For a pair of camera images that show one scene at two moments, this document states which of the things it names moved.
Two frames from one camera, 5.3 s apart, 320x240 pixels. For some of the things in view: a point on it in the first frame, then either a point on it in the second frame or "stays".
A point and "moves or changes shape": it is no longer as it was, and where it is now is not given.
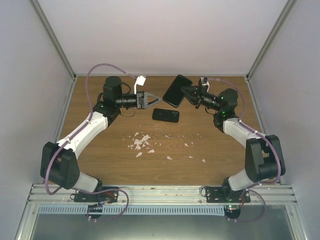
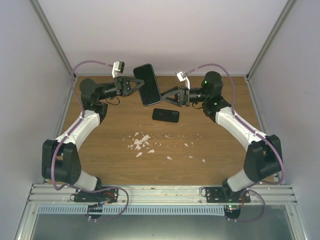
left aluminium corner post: (35, 4) stays
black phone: (166, 115) stays
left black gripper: (142, 102) -> (123, 86)
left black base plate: (107, 196) stays
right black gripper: (197, 91) -> (185, 96)
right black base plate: (218, 194) stays
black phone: (174, 95) moves or changes shape
